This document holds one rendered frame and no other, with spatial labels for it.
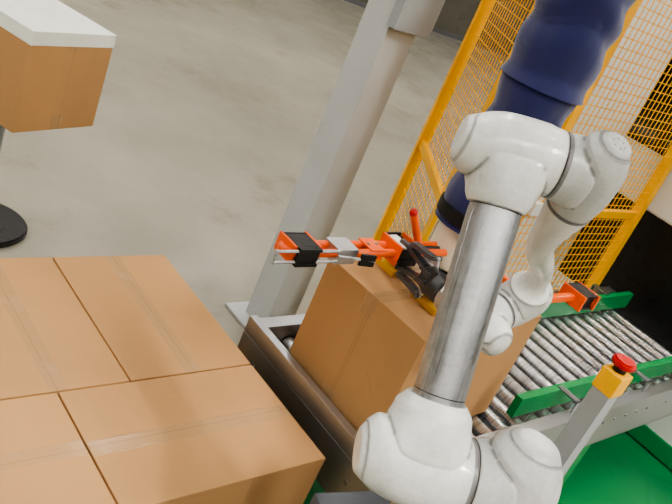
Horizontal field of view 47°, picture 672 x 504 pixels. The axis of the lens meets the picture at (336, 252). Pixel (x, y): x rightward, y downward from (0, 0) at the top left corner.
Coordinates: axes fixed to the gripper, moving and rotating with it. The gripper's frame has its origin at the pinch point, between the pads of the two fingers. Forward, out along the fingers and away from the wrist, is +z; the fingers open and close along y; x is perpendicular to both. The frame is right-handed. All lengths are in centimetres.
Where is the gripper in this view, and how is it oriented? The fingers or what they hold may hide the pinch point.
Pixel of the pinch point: (396, 249)
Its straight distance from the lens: 208.9
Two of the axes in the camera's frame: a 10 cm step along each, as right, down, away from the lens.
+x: 7.3, -0.2, 6.8
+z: -5.7, -5.6, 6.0
